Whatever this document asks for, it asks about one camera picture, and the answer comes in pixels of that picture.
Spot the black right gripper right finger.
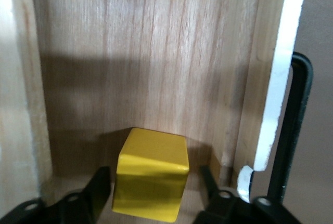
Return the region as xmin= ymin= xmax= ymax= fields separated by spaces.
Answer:
xmin=192 ymin=165 xmax=305 ymax=224

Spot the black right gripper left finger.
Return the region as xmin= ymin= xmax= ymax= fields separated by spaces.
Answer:
xmin=0 ymin=166 xmax=113 ymax=224

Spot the yellow wooden cube block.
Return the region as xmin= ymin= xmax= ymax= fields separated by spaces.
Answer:
xmin=111 ymin=127 xmax=190 ymax=222

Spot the black metal drawer handle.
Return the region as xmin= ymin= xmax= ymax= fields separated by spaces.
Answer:
xmin=265 ymin=51 xmax=314 ymax=209

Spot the wooden drawer with white front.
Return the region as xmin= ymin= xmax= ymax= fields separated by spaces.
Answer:
xmin=31 ymin=0 xmax=311 ymax=224

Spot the light wooden cabinet box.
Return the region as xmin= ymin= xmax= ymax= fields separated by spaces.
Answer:
xmin=0 ymin=0 xmax=53 ymax=224

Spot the brown table mat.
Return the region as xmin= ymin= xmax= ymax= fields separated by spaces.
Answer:
xmin=283 ymin=0 xmax=333 ymax=224

